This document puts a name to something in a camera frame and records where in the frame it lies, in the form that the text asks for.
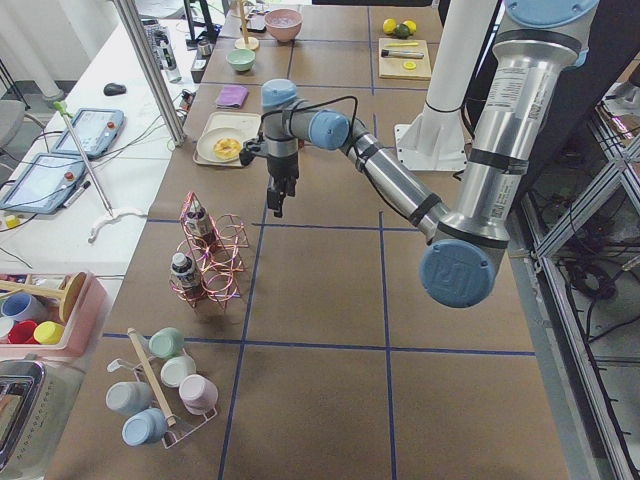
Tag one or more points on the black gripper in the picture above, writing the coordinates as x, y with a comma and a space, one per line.
283, 167

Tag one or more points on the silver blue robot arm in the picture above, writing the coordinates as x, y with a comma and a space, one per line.
535, 43

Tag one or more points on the cream rabbit tray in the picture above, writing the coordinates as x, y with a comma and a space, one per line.
247, 123

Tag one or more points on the tea bottle in rack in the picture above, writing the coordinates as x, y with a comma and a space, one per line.
200, 227
185, 271

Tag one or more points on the glazed twisted donut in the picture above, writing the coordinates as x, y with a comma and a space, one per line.
227, 148

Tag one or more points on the white round plate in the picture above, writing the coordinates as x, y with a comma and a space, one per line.
204, 146

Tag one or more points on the purple folded cloth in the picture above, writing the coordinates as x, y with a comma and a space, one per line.
231, 97

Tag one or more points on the mint green bowl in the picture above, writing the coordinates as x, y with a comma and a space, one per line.
241, 60

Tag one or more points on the wooden mug tree stand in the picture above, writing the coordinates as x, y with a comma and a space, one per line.
246, 41

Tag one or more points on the pink bowl with ice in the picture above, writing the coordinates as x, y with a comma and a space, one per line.
283, 24

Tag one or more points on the wooden cutting board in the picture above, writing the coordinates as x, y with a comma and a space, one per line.
404, 59

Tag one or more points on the small steel cup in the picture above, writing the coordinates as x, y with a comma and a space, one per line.
204, 49

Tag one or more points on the yellow plastic knife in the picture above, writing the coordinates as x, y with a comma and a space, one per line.
401, 44

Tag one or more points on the yellow lemon left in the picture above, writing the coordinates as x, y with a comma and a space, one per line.
389, 26

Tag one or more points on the yellow lemon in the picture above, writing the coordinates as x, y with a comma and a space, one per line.
389, 26
411, 26

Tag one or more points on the green lime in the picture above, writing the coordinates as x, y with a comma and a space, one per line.
402, 31

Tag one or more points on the computer mouse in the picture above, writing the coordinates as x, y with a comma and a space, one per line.
114, 89

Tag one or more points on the upper teach pendant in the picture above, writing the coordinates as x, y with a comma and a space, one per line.
97, 129

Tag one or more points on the teach pendant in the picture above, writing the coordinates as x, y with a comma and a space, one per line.
45, 184
97, 129

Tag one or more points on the yellow lemon right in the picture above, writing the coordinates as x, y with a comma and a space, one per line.
411, 26

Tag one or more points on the mint green cup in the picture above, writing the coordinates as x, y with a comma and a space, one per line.
166, 343

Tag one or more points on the white cup on rack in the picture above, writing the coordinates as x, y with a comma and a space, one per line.
176, 369

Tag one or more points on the lower teach pendant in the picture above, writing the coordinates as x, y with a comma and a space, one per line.
45, 184

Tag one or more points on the pink cup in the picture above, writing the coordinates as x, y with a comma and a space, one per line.
198, 394

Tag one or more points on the pink storage box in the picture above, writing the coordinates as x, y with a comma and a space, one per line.
50, 322

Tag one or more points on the grey blue cup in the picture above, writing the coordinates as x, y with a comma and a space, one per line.
129, 398

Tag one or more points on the light blue cup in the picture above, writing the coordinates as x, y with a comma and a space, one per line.
145, 427

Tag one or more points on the silver toaster appliance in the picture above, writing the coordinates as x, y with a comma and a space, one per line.
36, 400

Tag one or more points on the copper wire bottle rack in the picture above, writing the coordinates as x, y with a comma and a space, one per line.
220, 264

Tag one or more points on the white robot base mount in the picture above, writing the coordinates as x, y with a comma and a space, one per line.
431, 142

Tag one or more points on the white pedestal column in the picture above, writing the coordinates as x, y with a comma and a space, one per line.
465, 27

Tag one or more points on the white wire cup rack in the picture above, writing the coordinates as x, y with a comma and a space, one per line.
146, 368

